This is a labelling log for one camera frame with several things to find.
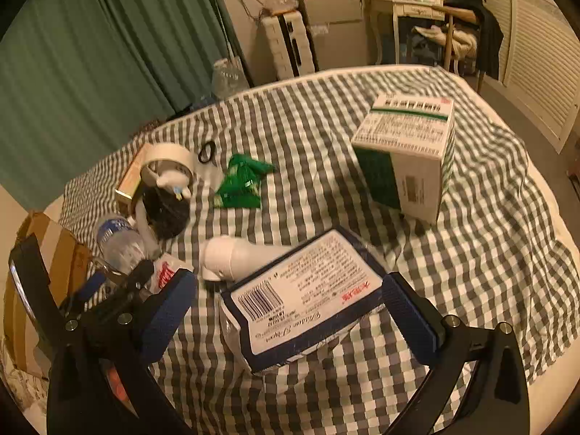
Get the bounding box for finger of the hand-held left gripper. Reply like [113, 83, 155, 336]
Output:
[59, 272, 112, 320]
[88, 260, 156, 315]

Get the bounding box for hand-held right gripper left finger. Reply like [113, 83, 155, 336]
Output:
[47, 268, 196, 435]

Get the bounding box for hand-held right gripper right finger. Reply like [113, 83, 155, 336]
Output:
[376, 272, 531, 435]

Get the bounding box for cardboard box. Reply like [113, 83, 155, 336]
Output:
[2, 211, 98, 372]

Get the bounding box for dark bundle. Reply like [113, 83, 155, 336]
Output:
[142, 188, 191, 241]

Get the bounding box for blue and white tissue box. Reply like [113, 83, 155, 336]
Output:
[219, 229, 391, 374]

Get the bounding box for red and white sachet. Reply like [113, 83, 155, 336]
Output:
[152, 254, 195, 295]

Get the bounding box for clear plastic water bottle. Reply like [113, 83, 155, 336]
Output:
[95, 215, 155, 277]

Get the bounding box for white plastic bottle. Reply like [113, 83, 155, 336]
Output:
[200, 236, 295, 282]

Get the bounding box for wooden box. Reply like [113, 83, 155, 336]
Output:
[114, 142, 157, 211]

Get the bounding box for small white plush toy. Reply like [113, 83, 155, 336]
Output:
[156, 170, 193, 200]

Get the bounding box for white tape roll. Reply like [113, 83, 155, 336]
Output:
[139, 144, 196, 186]

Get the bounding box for green snack packet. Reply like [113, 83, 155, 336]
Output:
[213, 153, 277, 210]

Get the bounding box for grey checked blanket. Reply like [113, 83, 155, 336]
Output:
[59, 66, 565, 435]

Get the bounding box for white and green carton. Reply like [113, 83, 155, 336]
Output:
[351, 94, 456, 227]

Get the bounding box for large water jug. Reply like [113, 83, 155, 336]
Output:
[211, 58, 250, 100]

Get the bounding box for wide green curtain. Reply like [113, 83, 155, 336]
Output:
[0, 0, 254, 200]

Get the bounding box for white suitcase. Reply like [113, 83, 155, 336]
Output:
[260, 11, 315, 80]

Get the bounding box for cream clothing pile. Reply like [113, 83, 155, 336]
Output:
[410, 25, 479, 62]

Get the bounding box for wooden chair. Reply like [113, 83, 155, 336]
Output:
[442, 4, 485, 91]

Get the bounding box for white louvred closet doors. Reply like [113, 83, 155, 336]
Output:
[457, 0, 580, 155]

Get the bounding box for clear plastic bag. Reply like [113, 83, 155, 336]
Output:
[260, 0, 302, 16]

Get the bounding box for grey mini fridge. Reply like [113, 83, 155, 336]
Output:
[300, 0, 369, 73]

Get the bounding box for white dressing table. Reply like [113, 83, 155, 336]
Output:
[367, 0, 454, 66]

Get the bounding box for black handled scissors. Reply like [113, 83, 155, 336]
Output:
[197, 140, 218, 165]

